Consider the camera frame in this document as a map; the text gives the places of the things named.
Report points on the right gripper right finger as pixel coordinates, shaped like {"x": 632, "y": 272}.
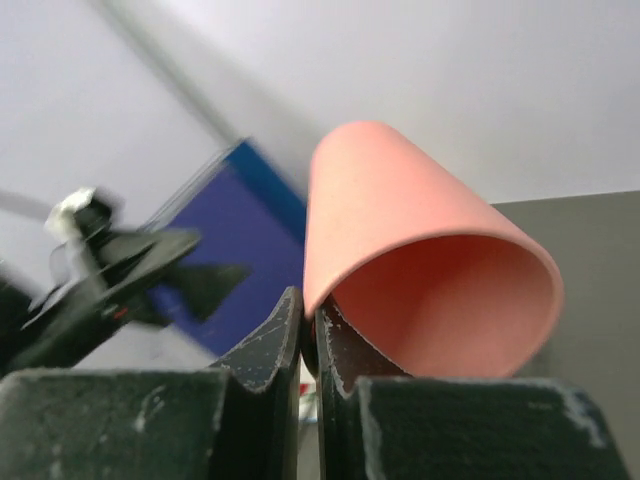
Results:
{"x": 378, "y": 422}

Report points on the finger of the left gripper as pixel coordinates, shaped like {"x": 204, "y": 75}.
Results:
{"x": 204, "y": 287}
{"x": 132, "y": 257}

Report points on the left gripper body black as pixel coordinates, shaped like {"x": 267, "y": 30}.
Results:
{"x": 71, "y": 322}

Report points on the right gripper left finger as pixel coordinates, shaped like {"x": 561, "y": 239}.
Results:
{"x": 237, "y": 419}

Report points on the pink cup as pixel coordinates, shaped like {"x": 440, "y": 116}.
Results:
{"x": 434, "y": 277}

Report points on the front blue binder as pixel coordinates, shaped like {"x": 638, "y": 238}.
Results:
{"x": 238, "y": 229}

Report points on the blue binder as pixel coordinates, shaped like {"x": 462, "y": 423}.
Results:
{"x": 238, "y": 229}
{"x": 266, "y": 183}

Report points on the rear blue binder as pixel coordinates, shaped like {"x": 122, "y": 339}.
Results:
{"x": 266, "y": 183}

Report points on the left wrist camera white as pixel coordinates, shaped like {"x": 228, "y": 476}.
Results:
{"x": 60, "y": 223}

